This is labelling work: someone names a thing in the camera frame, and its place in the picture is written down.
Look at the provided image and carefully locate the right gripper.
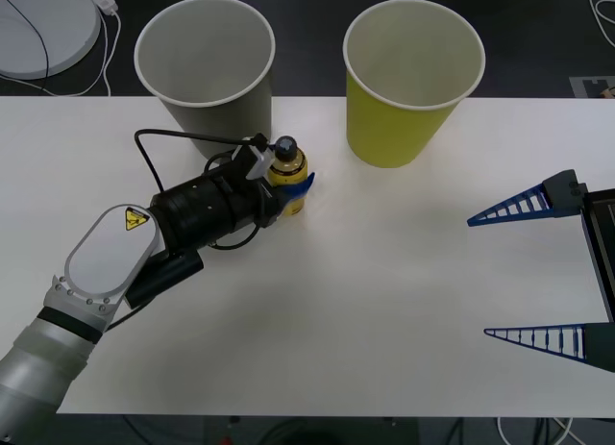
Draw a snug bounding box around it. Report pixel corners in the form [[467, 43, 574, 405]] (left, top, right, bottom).
[[466, 169, 615, 373]]

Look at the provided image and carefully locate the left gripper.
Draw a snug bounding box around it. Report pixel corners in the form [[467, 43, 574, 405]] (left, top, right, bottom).
[[225, 159, 316, 229]]

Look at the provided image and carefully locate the yellow bottle with black cap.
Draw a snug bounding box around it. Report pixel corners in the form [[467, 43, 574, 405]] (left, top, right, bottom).
[[265, 136, 309, 218]]

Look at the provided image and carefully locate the grey plastic bin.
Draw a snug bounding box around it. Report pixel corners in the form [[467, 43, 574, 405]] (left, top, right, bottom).
[[134, 0, 277, 165]]

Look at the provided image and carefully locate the yellow-green plastic bin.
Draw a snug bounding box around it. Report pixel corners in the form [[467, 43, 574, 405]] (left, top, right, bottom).
[[342, 0, 486, 170]]

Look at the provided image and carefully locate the grey floor plate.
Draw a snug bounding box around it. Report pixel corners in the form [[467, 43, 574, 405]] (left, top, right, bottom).
[[569, 75, 615, 99]]

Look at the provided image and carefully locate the white cable under table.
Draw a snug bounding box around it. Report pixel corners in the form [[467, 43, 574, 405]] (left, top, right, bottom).
[[496, 415, 578, 445]]

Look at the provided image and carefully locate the white power strip cable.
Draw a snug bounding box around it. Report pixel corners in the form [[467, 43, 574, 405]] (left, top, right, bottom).
[[0, 10, 122, 98]]

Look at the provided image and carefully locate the thin black cable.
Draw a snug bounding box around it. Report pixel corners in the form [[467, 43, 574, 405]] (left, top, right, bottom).
[[0, 0, 50, 89]]

